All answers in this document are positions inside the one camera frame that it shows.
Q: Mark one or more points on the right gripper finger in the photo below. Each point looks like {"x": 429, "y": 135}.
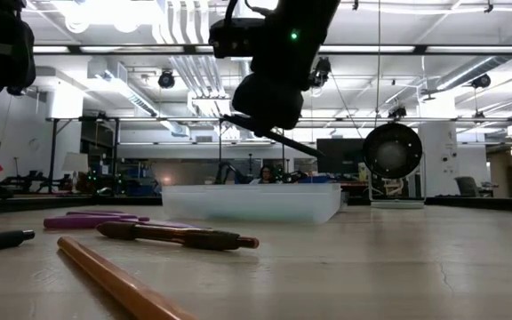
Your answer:
{"x": 269, "y": 102}

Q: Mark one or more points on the brown retractable pen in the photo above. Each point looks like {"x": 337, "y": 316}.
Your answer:
{"x": 202, "y": 240}

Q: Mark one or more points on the purple scissors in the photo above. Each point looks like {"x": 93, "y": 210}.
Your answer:
{"x": 78, "y": 222}

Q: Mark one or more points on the orange wooden pencil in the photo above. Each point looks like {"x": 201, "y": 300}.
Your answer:
{"x": 118, "y": 280}

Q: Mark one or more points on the translucent plastic supply box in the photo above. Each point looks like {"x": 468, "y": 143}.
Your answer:
{"x": 247, "y": 204}

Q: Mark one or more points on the black ceiling spotlight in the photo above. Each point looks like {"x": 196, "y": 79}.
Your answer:
{"x": 323, "y": 71}
{"x": 481, "y": 81}
{"x": 166, "y": 80}

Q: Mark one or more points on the person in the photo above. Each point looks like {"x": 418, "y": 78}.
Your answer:
{"x": 266, "y": 174}

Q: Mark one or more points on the cylindrical spot lamp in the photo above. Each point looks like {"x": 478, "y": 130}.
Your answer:
{"x": 391, "y": 151}

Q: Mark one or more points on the white lampshade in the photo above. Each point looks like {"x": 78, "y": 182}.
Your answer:
{"x": 75, "y": 163}

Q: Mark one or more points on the black overhead light bar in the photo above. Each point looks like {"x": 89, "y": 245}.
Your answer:
{"x": 420, "y": 49}

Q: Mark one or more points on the white round base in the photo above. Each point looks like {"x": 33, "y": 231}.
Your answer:
{"x": 397, "y": 205}

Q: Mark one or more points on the grey office chair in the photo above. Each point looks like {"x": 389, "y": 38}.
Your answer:
{"x": 467, "y": 186}

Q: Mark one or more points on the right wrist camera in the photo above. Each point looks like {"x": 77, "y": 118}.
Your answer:
{"x": 236, "y": 40}

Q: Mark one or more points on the black background workstation frame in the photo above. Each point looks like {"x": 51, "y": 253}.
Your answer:
{"x": 53, "y": 155}

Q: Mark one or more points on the black aluminium table frame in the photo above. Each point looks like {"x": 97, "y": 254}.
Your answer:
{"x": 60, "y": 204}

